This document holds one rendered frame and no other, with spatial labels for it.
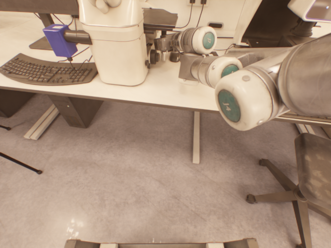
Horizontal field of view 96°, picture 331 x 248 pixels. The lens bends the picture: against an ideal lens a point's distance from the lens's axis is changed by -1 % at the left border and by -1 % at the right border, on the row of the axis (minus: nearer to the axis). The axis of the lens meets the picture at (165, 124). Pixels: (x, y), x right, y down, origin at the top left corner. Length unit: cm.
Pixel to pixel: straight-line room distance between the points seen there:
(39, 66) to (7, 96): 122
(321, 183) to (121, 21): 104
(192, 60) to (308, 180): 75
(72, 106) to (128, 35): 96
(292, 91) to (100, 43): 56
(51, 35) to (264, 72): 64
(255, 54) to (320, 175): 73
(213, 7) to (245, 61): 91
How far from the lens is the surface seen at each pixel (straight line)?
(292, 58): 25
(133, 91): 66
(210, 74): 40
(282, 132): 185
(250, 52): 45
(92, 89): 72
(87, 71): 80
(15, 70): 100
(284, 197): 133
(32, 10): 112
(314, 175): 100
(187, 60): 55
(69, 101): 140
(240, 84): 24
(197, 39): 54
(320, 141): 117
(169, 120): 153
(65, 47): 69
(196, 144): 134
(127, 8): 59
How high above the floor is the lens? 115
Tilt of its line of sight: 50 degrees down
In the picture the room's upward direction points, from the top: 2 degrees clockwise
